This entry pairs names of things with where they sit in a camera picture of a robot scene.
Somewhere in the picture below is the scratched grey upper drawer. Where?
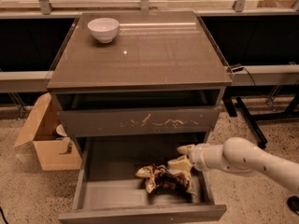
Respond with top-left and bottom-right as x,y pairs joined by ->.
57,90 -> 221,137

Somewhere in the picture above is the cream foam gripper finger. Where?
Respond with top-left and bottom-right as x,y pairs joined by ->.
177,144 -> 195,155
167,155 -> 192,172

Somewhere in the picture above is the grey drawer cabinet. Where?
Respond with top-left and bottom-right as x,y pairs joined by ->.
48,11 -> 232,147

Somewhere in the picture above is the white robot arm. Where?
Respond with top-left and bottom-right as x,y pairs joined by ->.
168,137 -> 299,194

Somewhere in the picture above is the black metal stand base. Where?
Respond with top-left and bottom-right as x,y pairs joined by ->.
222,91 -> 299,149

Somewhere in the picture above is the open grey lower drawer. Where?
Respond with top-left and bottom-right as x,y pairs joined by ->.
59,133 -> 226,224

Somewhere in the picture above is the metal window railing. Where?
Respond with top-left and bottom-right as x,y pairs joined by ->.
0,0 -> 299,17

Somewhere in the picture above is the black cable on ledge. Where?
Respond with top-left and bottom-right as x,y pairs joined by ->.
229,63 -> 257,87

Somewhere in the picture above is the black and white shoe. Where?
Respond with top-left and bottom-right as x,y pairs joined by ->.
287,196 -> 299,215

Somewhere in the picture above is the open cardboard box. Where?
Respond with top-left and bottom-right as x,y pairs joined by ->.
14,93 -> 81,171

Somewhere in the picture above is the brown chip bag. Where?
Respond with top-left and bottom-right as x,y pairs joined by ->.
135,164 -> 196,196

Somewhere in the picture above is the white ceramic bowl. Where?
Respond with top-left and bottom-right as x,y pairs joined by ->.
88,18 -> 120,43

